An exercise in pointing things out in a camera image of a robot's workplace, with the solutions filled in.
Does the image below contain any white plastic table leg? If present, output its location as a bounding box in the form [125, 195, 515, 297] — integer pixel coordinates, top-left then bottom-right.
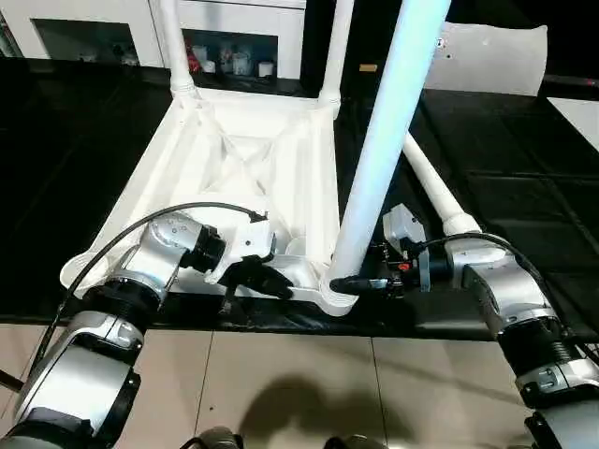
[316, 0, 358, 119]
[328, 0, 453, 314]
[157, 0, 201, 102]
[401, 131, 484, 238]

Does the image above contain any white plastic table top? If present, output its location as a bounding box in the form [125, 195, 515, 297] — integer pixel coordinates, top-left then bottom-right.
[59, 86, 362, 315]

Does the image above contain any black work mat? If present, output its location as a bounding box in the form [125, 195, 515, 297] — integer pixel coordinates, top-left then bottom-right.
[0, 58, 599, 340]

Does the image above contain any white flat panel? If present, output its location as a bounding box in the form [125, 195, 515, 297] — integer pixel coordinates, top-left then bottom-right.
[424, 21, 549, 97]

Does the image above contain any white cabinet with glass doors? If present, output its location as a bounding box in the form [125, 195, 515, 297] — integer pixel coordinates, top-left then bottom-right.
[0, 0, 308, 81]

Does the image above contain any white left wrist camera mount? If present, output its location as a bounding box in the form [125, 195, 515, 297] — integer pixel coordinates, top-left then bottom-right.
[206, 223, 278, 287]

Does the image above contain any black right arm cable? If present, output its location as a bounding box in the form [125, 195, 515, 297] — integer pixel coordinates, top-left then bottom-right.
[410, 231, 527, 283]

